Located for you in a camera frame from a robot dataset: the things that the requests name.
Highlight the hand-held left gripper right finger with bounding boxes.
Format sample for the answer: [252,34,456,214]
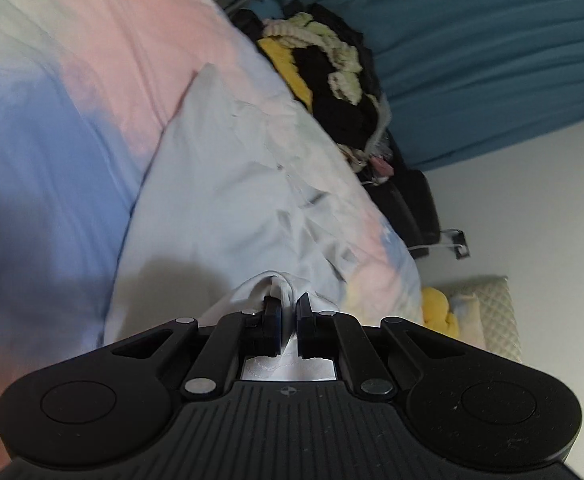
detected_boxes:
[295,292,479,402]

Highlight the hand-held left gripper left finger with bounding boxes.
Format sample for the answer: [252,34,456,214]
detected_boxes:
[104,296,284,402]

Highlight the white t-shirt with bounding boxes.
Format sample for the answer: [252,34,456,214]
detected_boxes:
[102,62,344,382]

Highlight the pile of black clothes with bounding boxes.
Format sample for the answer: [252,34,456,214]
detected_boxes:
[232,1,389,147]

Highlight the yellow plush toy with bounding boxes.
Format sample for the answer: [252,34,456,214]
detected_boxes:
[418,286,461,339]

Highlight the patterned pillow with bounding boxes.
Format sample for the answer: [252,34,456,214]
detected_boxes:
[446,275,524,362]

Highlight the grey white garment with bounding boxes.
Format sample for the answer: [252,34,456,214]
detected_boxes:
[336,91,394,172]

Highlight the cream knitted garment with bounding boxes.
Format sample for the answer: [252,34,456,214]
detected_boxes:
[259,11,369,107]

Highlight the yellow cloth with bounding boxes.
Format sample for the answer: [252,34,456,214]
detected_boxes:
[259,36,319,107]

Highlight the pastel tie-dye blanket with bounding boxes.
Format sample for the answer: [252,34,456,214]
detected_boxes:
[0,0,424,480]

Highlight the wide blue curtain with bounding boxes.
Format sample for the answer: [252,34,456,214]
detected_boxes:
[252,0,584,172]

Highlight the white cable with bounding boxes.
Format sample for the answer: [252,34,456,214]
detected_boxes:
[406,229,465,257]

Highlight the black wall plug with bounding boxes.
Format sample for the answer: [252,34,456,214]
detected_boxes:
[439,229,471,262]

